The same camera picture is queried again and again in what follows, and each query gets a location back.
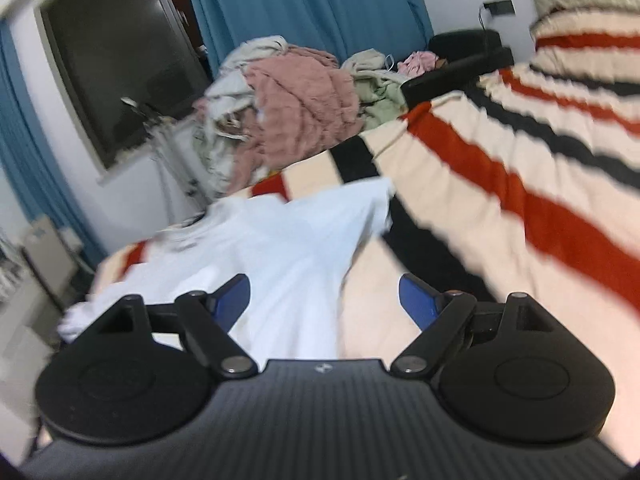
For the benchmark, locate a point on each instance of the dark window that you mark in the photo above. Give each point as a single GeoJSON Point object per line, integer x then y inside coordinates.
{"type": "Point", "coordinates": [115, 60]}

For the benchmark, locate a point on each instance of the red black striped blanket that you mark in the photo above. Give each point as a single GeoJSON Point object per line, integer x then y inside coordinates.
{"type": "Point", "coordinates": [500, 185]}

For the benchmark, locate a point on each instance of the grey white cloth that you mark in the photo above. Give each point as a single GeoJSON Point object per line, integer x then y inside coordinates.
{"type": "Point", "coordinates": [235, 82]}

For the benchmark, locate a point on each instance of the pale green printed cloth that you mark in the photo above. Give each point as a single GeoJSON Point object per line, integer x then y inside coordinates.
{"type": "Point", "coordinates": [212, 160]}

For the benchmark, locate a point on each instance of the black wall socket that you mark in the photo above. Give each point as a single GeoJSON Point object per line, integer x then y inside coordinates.
{"type": "Point", "coordinates": [500, 6]}

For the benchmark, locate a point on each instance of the silver tripod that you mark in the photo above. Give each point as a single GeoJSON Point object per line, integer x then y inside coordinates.
{"type": "Point", "coordinates": [170, 160]}

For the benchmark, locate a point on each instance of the small pink garment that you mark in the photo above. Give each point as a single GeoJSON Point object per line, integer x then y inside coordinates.
{"type": "Point", "coordinates": [417, 62]}

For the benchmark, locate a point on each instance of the wide blue curtain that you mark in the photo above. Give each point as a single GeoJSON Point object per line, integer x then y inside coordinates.
{"type": "Point", "coordinates": [310, 5]}

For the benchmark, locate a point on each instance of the white t-shirt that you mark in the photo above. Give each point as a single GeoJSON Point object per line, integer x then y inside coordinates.
{"type": "Point", "coordinates": [280, 260]}

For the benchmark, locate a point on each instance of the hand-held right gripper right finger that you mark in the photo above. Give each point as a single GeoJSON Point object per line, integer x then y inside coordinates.
{"type": "Point", "coordinates": [420, 305]}

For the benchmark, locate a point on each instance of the light green cloth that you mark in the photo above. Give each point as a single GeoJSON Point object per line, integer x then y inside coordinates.
{"type": "Point", "coordinates": [380, 100]}

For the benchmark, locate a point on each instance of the white folding chair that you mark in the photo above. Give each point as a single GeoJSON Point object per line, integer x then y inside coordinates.
{"type": "Point", "coordinates": [47, 255]}

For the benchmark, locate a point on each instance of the narrow blue curtain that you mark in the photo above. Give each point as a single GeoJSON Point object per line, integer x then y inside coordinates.
{"type": "Point", "coordinates": [30, 150]}

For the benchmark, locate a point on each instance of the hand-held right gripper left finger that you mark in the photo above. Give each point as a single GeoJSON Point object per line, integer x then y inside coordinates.
{"type": "Point", "coordinates": [231, 301]}

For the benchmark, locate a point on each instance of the pink fluffy blanket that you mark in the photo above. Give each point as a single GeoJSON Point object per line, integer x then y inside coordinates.
{"type": "Point", "coordinates": [300, 105]}

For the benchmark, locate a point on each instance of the striped pillow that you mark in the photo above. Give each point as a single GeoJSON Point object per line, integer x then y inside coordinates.
{"type": "Point", "coordinates": [585, 40]}

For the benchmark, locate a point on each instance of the black armchair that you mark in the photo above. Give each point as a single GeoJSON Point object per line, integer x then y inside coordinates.
{"type": "Point", "coordinates": [465, 55]}

